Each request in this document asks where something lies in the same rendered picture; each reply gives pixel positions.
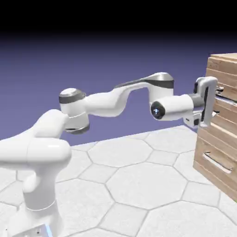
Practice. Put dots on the wood drawer front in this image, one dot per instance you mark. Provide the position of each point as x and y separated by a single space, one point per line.
213 142
226 77

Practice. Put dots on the light wood cabinet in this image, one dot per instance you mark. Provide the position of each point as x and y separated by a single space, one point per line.
227 55

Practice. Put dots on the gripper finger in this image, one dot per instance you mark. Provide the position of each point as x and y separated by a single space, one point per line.
220 89
215 113

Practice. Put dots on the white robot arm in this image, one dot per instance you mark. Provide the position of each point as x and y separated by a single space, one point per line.
103 103

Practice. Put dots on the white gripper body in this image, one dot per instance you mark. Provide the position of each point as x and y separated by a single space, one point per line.
212 92

